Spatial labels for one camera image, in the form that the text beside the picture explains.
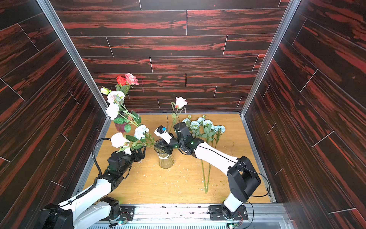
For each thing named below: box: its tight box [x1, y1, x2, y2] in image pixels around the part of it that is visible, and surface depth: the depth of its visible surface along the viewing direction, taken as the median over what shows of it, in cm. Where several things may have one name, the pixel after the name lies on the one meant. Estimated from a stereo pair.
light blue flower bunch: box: [100, 86, 156, 156], surface depth 64 cm
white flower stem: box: [201, 159, 212, 194], surface depth 87 cm
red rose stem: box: [115, 75, 128, 95], surface depth 95 cm
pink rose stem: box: [121, 72, 140, 95], surface depth 83 cm
